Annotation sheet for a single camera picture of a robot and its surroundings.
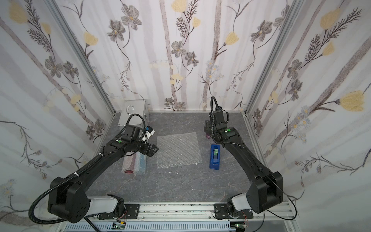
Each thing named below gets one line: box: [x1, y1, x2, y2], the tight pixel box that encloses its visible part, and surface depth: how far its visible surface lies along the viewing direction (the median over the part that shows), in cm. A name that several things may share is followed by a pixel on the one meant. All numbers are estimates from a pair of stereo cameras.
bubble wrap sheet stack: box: [156, 131, 203, 170], surface depth 100 cm
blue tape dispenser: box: [209, 144, 221, 170], surface depth 91 cm
